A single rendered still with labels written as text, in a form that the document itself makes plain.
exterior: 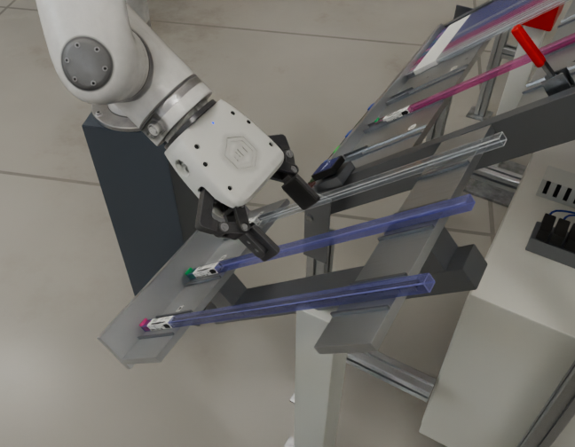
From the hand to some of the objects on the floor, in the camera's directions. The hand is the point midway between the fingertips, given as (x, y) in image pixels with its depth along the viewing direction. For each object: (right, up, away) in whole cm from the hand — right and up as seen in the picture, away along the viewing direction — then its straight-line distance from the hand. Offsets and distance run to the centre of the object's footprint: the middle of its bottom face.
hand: (287, 223), depth 67 cm
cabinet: (+77, -45, +92) cm, 128 cm away
